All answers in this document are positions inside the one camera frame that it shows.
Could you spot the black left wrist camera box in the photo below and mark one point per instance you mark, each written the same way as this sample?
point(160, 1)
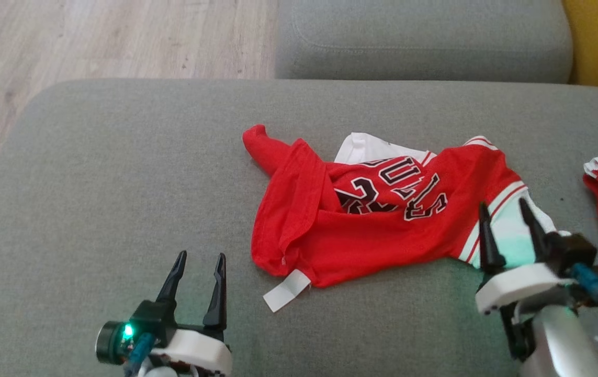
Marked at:
point(155, 317)

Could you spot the large grey sofa seat cushion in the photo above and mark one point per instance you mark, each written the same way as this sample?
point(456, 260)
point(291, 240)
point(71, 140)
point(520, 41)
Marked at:
point(121, 183)

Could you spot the red jersey with white sleeves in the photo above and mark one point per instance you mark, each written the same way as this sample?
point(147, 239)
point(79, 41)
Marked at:
point(382, 246)

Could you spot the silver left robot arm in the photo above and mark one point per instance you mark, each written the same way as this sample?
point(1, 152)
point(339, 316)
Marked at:
point(160, 373)

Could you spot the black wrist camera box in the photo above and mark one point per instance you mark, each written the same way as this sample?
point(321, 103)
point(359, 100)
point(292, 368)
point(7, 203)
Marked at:
point(155, 317)
point(571, 251)

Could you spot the small grey sofa cushion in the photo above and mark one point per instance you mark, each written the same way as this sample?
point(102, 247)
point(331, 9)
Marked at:
point(424, 36)

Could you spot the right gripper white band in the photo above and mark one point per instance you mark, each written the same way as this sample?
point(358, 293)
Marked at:
point(518, 285)

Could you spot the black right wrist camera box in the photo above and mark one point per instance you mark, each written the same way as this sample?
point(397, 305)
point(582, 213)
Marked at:
point(571, 251)

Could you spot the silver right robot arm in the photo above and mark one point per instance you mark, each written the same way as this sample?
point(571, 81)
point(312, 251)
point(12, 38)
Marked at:
point(565, 345)

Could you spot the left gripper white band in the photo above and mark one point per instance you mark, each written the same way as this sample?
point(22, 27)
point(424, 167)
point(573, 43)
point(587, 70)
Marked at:
point(199, 348)

